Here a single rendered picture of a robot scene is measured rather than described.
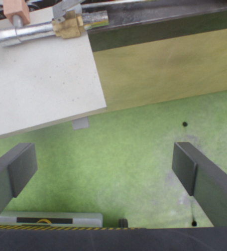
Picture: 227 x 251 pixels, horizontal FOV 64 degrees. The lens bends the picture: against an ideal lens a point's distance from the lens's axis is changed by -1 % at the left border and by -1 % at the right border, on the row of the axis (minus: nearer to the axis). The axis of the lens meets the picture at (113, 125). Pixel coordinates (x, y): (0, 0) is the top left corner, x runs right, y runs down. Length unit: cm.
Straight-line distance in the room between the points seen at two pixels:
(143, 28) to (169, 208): 97
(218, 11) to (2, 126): 47
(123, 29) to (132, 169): 83
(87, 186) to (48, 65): 87
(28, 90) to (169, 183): 96
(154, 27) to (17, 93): 30
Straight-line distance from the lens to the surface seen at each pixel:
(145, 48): 49
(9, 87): 37
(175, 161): 17
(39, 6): 46
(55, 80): 34
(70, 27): 34
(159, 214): 117
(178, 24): 46
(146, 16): 43
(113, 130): 110
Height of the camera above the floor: 109
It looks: 81 degrees down
